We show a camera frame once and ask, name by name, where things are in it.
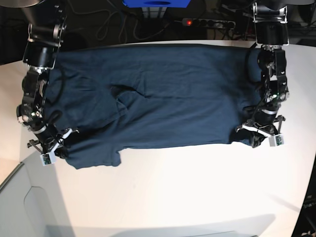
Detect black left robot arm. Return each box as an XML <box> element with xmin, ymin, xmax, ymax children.
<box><xmin>236</xmin><ymin>0</ymin><xmax>289</xmax><ymax>148</ymax></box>

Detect dark blue T-shirt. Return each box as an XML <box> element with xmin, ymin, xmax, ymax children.
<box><xmin>44</xmin><ymin>44</ymin><xmax>260</xmax><ymax>169</ymax></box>

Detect grey cables behind table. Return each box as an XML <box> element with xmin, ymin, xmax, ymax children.
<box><xmin>66</xmin><ymin>0</ymin><xmax>173</xmax><ymax>41</ymax></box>

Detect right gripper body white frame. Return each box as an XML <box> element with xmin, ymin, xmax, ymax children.
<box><xmin>27</xmin><ymin>127</ymin><xmax>80</xmax><ymax>158</ymax></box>

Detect black power strip red switch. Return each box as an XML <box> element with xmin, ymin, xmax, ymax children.
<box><xmin>181</xmin><ymin>18</ymin><xmax>236</xmax><ymax>30</ymax></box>

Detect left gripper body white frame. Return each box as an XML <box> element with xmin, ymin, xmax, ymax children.
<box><xmin>235</xmin><ymin>115</ymin><xmax>286</xmax><ymax>136</ymax></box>

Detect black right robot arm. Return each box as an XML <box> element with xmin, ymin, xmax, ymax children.
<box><xmin>16</xmin><ymin>0</ymin><xmax>72</xmax><ymax>165</ymax></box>

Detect blue box on stand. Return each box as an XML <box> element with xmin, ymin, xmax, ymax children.
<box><xmin>122</xmin><ymin>0</ymin><xmax>190</xmax><ymax>8</ymax></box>

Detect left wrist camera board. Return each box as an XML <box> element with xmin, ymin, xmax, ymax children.
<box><xmin>269</xmin><ymin>134</ymin><xmax>284</xmax><ymax>147</ymax></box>

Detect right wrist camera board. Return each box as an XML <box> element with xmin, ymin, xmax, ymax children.
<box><xmin>40</xmin><ymin>152</ymin><xmax>56</xmax><ymax>166</ymax></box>

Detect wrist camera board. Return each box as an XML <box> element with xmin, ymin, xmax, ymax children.
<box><xmin>269</xmin><ymin>134</ymin><xmax>284</xmax><ymax>147</ymax></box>
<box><xmin>40</xmin><ymin>152</ymin><xmax>56</xmax><ymax>166</ymax></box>

